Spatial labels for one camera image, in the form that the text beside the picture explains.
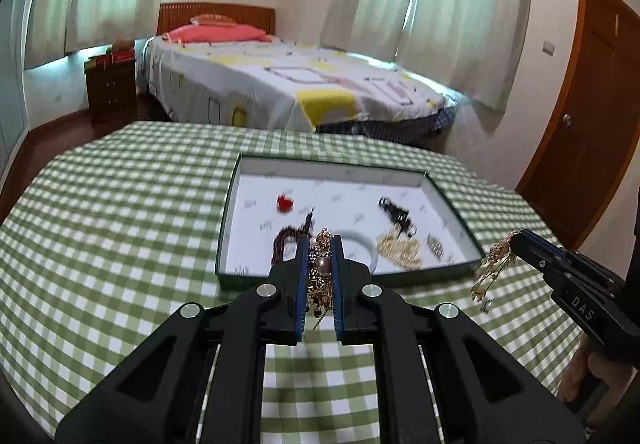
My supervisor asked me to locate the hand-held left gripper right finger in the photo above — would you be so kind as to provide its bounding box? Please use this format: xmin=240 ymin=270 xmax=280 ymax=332
xmin=330 ymin=234 xmax=586 ymax=444

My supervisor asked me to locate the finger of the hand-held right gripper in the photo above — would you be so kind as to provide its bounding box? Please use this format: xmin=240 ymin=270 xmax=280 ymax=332
xmin=519 ymin=228 xmax=567 ymax=256
xmin=509 ymin=240 xmax=562 ymax=276

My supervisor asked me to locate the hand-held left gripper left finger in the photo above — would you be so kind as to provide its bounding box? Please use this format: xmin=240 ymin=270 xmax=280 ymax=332
xmin=55 ymin=234 xmax=310 ymax=444

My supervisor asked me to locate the pearl and gold brooch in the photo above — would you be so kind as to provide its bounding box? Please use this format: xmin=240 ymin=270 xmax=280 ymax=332
xmin=306 ymin=227 xmax=335 ymax=331

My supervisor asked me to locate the gold chain jewelry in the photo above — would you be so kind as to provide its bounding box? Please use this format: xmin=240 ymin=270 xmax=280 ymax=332
xmin=470 ymin=231 xmax=521 ymax=314

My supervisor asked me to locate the dark red bead bracelet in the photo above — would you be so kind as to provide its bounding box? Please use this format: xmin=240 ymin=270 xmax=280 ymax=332
xmin=272 ymin=208 xmax=316 ymax=266

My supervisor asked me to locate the white jade bangle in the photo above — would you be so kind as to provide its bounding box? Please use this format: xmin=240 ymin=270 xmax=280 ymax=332
xmin=332 ymin=230 xmax=377 ymax=271

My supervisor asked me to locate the gold chain pile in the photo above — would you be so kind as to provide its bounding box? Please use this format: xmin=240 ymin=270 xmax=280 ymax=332
xmin=376 ymin=230 xmax=425 ymax=273

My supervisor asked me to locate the black hair clip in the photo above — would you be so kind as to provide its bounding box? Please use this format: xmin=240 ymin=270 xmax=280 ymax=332
xmin=378 ymin=195 xmax=419 ymax=237

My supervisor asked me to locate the dark green shallow box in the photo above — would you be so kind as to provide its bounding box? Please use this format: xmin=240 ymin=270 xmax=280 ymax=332
xmin=215 ymin=153 xmax=485 ymax=292

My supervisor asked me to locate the person's right hand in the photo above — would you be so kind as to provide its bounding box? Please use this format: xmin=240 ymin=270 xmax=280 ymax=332
xmin=556 ymin=334 xmax=618 ymax=420

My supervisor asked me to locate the brown wooden door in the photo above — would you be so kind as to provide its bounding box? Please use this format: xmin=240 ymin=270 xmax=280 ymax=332
xmin=515 ymin=0 xmax=640 ymax=250

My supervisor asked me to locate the green checked tablecloth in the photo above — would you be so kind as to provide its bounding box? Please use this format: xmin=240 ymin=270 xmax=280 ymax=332
xmin=0 ymin=120 xmax=588 ymax=444

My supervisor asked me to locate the bed with patterned sheet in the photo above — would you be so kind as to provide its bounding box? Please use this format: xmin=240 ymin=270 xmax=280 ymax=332
xmin=142 ymin=2 xmax=458 ymax=145

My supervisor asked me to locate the pink pillow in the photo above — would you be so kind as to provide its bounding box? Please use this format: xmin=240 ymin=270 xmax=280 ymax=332
xmin=165 ymin=23 xmax=273 ymax=45

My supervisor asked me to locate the dark wooden nightstand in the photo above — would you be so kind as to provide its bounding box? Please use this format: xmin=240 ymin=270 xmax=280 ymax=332
xmin=84 ymin=59 xmax=140 ymax=137

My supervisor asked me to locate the red box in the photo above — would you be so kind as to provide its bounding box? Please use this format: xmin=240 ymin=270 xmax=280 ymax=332
xmin=85 ymin=39 xmax=137 ymax=70

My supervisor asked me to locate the glass wardrobe door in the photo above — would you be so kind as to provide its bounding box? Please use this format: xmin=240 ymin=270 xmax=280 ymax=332
xmin=0 ymin=0 xmax=32 ymax=185

